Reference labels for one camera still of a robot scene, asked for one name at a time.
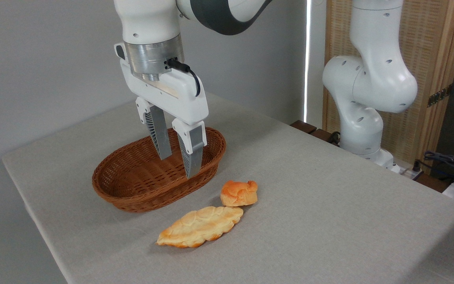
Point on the white power strip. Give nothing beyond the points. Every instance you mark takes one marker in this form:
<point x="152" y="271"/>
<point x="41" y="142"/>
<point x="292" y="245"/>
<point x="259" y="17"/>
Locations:
<point x="406" y="172"/>

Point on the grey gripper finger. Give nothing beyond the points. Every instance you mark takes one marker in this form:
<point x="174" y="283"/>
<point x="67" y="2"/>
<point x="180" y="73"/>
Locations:
<point x="192" y="156"/>
<point x="159" y="133"/>

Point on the long leaf-shaped bread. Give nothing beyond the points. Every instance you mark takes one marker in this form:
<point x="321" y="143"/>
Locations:
<point x="199" y="227"/>

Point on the small orange bread bun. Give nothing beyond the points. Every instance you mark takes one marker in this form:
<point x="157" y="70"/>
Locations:
<point x="239" y="193"/>

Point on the brown wicker oval basket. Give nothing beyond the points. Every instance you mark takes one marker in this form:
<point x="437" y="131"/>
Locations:
<point x="132" y="185"/>

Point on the grey tablecloth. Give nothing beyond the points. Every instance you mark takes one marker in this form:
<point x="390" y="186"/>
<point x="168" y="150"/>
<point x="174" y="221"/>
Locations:
<point x="329" y="217"/>

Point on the black screen hinge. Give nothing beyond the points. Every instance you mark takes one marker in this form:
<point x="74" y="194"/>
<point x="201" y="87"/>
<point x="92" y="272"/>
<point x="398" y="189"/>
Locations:
<point x="440" y="96"/>

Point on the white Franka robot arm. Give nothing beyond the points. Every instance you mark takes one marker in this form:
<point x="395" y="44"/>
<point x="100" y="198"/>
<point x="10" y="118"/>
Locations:
<point x="373" y="83"/>

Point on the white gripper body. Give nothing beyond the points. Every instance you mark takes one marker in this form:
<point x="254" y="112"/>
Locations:
<point x="175" y="95"/>

